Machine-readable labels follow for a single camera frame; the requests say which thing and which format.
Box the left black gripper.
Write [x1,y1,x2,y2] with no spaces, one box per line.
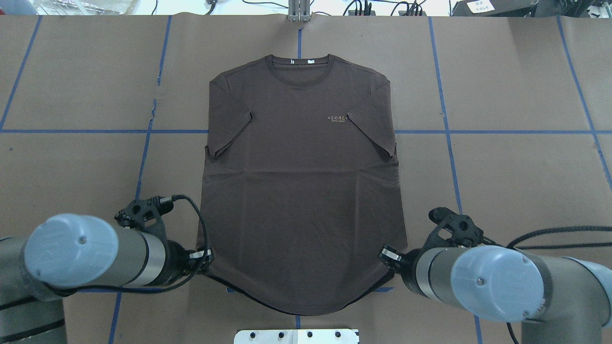
[167,241,215,282]

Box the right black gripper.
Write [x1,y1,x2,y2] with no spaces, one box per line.
[379,245,421,292]

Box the dark brown t-shirt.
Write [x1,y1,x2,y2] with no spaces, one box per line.
[201,54,407,316]

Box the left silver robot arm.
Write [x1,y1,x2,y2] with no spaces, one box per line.
[0,214,214,344]

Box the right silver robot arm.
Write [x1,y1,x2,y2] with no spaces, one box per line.
[379,246,612,344]

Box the black braided cable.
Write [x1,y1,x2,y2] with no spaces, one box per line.
[0,194,213,344]
[478,226,612,344]

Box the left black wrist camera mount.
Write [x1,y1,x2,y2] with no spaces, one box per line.
[114,196,174,244]

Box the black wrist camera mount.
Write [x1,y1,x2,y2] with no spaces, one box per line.
[422,207,484,251]
[114,196,174,244]

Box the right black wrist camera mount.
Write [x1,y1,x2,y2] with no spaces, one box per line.
[422,207,484,251]

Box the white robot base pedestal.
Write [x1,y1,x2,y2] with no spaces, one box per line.
[233,329,361,344]

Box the aluminium frame post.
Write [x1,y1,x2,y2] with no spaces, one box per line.
[288,0,312,22]

